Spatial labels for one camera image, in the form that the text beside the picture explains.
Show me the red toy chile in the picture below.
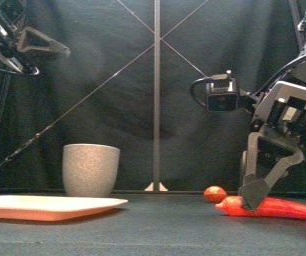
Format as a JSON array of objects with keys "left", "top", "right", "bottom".
[{"left": 215, "top": 195, "right": 306, "bottom": 222}]

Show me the pink rectangular plate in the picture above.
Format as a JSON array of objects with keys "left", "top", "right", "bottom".
[{"left": 0, "top": 194, "right": 129, "bottom": 222}]

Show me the small red toy tomato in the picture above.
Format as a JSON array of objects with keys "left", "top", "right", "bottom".
[{"left": 203, "top": 185, "right": 230, "bottom": 204}]

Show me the grey speckled cup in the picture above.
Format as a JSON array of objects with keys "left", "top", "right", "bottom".
[{"left": 61, "top": 143, "right": 121, "bottom": 198}]

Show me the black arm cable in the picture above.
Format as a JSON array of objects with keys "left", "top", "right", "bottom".
[{"left": 254, "top": 45, "right": 306, "bottom": 98}]

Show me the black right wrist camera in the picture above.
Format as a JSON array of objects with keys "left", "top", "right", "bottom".
[{"left": 204, "top": 70, "right": 242, "bottom": 113}]

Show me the long diagonal frame rod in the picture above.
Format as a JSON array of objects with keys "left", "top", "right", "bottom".
[{"left": 0, "top": 0, "right": 211, "bottom": 182}]

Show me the black camera cable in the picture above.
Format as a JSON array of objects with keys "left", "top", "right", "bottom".
[{"left": 189, "top": 75, "right": 215, "bottom": 108}]

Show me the white post foot bracket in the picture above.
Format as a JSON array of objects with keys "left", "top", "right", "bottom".
[{"left": 143, "top": 181, "right": 169, "bottom": 193}]

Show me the short diagonal frame rod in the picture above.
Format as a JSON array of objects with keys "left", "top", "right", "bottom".
[{"left": 113, "top": 0, "right": 211, "bottom": 78}]

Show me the grey vertical frame post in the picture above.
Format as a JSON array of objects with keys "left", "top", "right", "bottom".
[{"left": 152, "top": 0, "right": 161, "bottom": 193}]

